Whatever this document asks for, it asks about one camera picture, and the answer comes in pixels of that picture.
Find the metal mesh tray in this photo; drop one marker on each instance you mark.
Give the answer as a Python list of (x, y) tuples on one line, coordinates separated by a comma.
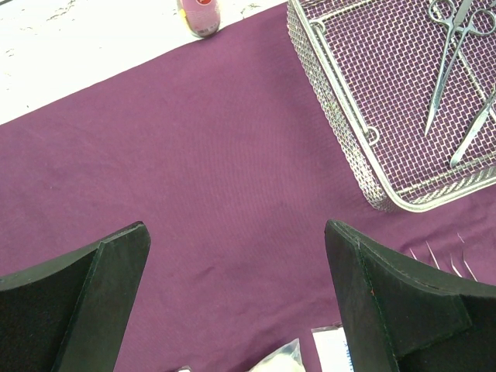
[(373, 67)]

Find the steel forceps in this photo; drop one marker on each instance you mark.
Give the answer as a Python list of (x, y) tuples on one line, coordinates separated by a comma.
[(446, 14)]

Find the pink lid spice bottle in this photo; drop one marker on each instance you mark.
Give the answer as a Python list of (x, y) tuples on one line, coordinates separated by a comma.
[(202, 17)]

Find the white gauze bag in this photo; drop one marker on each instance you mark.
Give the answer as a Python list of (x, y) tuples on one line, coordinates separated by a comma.
[(287, 358)]

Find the steel scissors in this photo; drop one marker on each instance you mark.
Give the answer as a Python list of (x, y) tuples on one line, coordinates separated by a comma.
[(473, 129)]

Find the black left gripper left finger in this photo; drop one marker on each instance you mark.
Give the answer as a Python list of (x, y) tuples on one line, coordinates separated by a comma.
[(70, 313)]

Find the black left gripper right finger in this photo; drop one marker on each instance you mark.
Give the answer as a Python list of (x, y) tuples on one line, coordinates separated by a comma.
[(400, 314)]

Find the purple cloth wrap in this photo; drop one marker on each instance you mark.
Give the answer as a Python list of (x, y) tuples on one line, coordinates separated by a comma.
[(221, 148)]

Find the white blue label packet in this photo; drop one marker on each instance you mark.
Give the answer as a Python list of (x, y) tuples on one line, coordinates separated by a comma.
[(332, 348)]

